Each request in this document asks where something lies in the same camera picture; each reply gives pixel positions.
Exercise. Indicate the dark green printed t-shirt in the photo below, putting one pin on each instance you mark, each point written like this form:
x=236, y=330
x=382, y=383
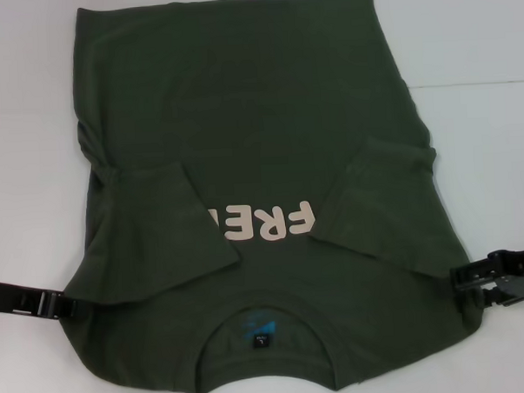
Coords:
x=240, y=97

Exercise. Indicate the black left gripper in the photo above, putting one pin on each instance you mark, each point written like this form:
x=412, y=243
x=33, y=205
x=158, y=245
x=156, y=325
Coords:
x=14, y=299

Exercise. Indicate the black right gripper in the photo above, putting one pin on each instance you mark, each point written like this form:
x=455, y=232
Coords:
x=522, y=287

